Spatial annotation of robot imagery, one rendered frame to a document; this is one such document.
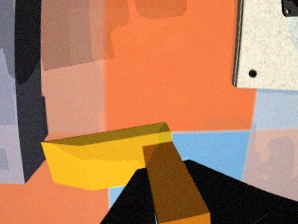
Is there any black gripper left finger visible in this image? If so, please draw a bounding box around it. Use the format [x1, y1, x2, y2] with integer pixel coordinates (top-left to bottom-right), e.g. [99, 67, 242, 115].
[100, 168, 156, 224]

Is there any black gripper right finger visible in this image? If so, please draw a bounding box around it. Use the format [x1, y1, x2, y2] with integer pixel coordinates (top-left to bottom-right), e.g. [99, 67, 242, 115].
[182, 160, 298, 224]

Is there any yellow wheel chock with orange handle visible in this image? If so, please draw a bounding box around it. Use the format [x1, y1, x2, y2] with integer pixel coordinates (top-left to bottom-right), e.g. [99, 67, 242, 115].
[41, 121, 210, 224]

